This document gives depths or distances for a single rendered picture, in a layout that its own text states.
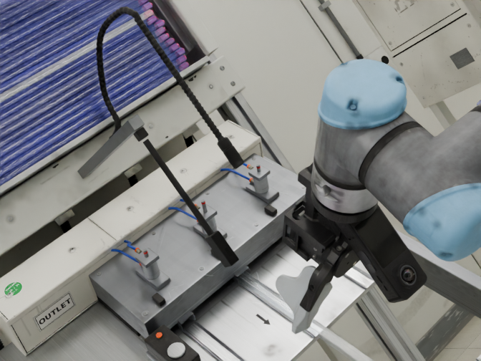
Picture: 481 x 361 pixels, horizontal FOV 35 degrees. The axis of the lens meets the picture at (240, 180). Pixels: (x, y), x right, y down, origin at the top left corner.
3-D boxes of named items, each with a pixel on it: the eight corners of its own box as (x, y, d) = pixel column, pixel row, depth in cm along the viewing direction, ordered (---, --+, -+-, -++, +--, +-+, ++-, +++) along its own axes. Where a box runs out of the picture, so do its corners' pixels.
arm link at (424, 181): (549, 162, 61) (453, 83, 67) (444, 243, 59) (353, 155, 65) (536, 208, 67) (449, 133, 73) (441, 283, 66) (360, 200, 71)
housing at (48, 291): (270, 198, 133) (260, 135, 124) (39, 380, 111) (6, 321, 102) (239, 179, 138) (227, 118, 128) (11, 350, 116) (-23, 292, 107)
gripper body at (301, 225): (323, 210, 92) (333, 143, 83) (378, 252, 88) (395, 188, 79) (280, 246, 89) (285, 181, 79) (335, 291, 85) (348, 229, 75)
